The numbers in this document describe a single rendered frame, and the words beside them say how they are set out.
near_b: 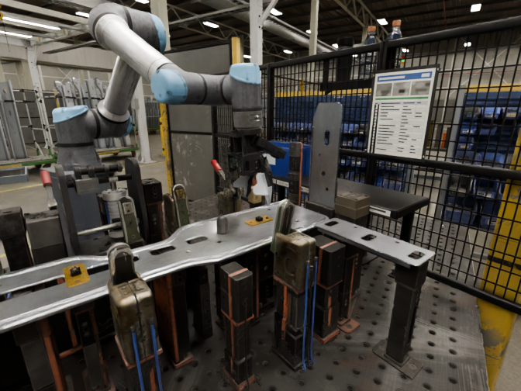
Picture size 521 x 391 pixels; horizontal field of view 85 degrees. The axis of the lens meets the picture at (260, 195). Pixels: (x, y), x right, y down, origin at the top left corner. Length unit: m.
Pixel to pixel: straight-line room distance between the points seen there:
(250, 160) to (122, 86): 0.62
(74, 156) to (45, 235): 0.50
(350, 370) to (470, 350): 0.35
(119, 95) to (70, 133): 0.22
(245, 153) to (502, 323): 0.97
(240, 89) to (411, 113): 0.63
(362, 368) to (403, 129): 0.77
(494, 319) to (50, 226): 1.31
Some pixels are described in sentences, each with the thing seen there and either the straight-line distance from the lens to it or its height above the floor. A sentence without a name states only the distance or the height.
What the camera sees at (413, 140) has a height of 1.22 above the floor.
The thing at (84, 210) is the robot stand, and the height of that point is 0.95.
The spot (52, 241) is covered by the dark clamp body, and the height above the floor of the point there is 1.02.
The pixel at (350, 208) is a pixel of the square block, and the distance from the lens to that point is 0.91.
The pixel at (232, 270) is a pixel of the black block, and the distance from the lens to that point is 0.63.
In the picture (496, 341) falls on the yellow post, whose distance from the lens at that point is 1.29.
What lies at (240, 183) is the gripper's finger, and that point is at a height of 1.11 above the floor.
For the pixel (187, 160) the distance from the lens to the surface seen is 3.78.
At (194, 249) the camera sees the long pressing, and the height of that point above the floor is 1.00.
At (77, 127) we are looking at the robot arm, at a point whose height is 1.25.
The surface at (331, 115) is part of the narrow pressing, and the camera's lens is 0.96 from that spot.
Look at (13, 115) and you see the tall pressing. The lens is 8.07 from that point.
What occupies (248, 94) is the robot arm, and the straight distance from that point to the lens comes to 0.73.
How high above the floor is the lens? 1.32
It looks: 17 degrees down
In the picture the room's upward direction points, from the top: straight up
